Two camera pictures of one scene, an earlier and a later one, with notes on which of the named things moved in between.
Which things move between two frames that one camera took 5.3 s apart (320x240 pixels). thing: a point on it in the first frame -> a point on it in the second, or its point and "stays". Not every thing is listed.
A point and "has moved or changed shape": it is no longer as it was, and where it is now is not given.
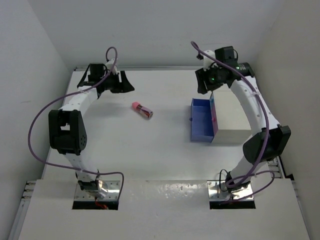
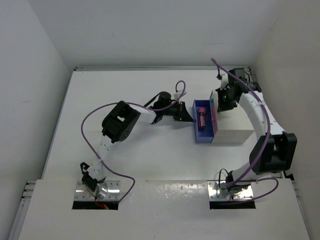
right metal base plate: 217,190 stays
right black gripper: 203,86 -> 221,106
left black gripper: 123,86 -> 182,114
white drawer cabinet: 232,123 stays
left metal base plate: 109,190 stays
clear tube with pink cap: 146,112 has moved or changed shape
